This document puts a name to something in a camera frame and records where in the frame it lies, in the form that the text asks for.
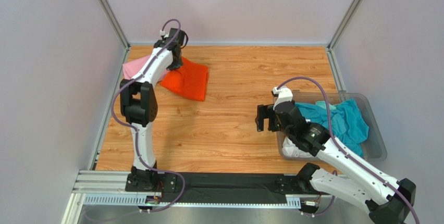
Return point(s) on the clear plastic bin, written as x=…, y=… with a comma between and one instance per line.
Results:
x=373, y=148

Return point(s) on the black base cloth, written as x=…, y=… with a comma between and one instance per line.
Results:
x=239, y=188

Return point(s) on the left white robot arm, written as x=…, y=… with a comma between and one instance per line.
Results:
x=138, y=105

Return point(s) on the orange t shirt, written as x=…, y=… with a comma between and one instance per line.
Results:
x=189, y=81

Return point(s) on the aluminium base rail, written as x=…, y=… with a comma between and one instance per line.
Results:
x=108, y=189

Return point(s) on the teal t shirt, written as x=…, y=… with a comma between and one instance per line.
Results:
x=347, y=122

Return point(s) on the mint green t shirt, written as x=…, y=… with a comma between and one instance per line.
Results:
x=323, y=105

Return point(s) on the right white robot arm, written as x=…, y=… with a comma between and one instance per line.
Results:
x=357, y=178

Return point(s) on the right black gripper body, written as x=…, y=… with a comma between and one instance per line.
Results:
x=263, y=117

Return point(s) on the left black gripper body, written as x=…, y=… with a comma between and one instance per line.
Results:
x=177, y=64

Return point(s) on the pink t shirt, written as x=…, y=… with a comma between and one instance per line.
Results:
x=131, y=68

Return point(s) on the white t shirt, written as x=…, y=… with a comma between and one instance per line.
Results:
x=290, y=150

